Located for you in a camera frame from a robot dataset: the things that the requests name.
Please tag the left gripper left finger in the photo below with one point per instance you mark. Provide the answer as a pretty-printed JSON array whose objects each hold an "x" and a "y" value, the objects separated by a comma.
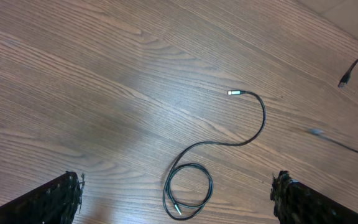
[{"x": 54, "y": 202}]

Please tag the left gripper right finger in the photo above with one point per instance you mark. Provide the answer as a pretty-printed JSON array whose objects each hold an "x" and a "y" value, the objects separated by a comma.
[{"x": 296, "y": 203}]

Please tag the cardboard wall panel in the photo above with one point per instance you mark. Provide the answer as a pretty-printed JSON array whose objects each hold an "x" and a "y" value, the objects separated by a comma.
[{"x": 343, "y": 13}]

